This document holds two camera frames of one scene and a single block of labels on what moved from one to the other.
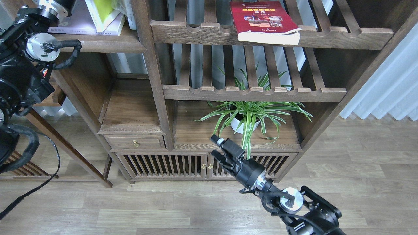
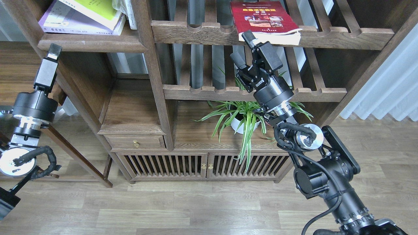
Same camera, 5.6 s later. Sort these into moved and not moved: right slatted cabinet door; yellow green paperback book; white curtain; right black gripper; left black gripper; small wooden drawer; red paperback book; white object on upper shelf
Moved: right black gripper; left black gripper; yellow green paperback book
Not moved: white curtain; white object on upper shelf; small wooden drawer; red paperback book; right slatted cabinet door
